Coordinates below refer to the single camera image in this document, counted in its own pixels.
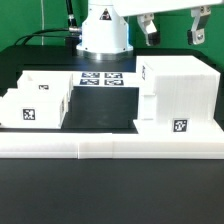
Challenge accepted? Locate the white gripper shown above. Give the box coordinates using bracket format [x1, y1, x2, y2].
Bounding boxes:
[113, 0, 224, 46]

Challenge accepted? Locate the white drawer cabinet frame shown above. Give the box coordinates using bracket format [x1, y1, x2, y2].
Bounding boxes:
[134, 56, 221, 134]

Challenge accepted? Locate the white drawer box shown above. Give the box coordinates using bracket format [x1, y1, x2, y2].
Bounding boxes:
[17, 70, 73, 99]
[0, 89, 68, 129]

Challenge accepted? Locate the white front drawer box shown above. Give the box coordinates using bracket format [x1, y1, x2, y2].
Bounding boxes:
[0, 89, 68, 129]

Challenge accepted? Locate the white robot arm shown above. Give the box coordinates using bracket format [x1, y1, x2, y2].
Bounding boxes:
[76, 0, 224, 60]

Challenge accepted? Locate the white base tag plate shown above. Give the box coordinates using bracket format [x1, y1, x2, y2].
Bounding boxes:
[73, 71, 140, 87]

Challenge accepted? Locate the black cable bundle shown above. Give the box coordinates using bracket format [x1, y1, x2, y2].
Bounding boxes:
[13, 0, 83, 47]

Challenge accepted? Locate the white thin cable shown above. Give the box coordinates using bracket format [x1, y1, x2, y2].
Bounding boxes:
[40, 0, 45, 46]

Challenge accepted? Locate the white L-shaped guide rail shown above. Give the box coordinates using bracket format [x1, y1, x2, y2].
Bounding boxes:
[0, 132, 224, 159]

